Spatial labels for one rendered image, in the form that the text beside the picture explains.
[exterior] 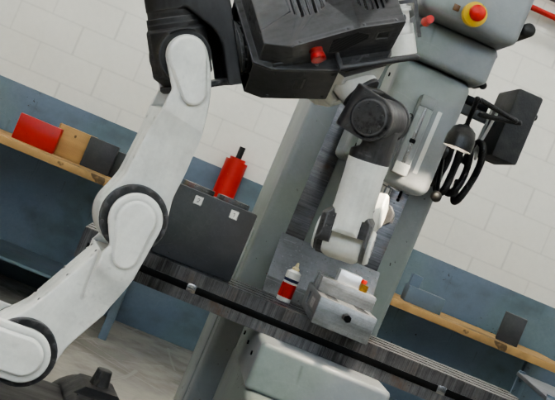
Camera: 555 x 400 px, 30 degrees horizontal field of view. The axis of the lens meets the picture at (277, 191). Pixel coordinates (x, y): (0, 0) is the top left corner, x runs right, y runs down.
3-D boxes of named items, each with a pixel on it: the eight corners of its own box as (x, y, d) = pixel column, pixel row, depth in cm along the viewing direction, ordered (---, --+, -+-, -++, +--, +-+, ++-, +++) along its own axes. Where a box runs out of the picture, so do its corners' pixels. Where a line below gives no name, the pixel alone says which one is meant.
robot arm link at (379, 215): (387, 213, 254) (377, 238, 242) (351, 207, 256) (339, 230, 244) (391, 190, 251) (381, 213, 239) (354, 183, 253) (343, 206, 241)
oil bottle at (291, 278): (290, 304, 275) (305, 266, 275) (276, 298, 274) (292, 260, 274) (288, 302, 279) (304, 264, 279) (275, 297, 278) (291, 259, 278)
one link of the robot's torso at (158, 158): (91, 245, 208) (161, 23, 207) (81, 230, 225) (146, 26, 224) (162, 264, 213) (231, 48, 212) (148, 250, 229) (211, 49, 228)
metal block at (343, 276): (353, 298, 271) (362, 278, 271) (332, 290, 271) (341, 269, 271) (351, 297, 276) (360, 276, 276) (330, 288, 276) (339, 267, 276)
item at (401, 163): (405, 177, 261) (438, 100, 261) (391, 170, 260) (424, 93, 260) (402, 177, 265) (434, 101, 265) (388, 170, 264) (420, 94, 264)
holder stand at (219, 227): (230, 282, 267) (259, 211, 267) (151, 251, 261) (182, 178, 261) (220, 273, 278) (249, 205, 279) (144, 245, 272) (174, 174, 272)
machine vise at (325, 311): (367, 345, 253) (384, 304, 253) (310, 321, 252) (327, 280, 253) (349, 325, 288) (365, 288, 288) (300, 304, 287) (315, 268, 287)
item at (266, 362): (374, 440, 250) (393, 394, 250) (241, 387, 247) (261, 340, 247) (343, 393, 300) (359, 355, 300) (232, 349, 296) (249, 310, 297)
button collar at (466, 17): (481, 30, 250) (491, 7, 250) (459, 20, 249) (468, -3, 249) (479, 31, 252) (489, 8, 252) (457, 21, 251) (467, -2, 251)
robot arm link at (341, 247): (370, 240, 243) (353, 280, 226) (329, 226, 244) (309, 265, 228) (381, 202, 238) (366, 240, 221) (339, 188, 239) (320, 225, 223)
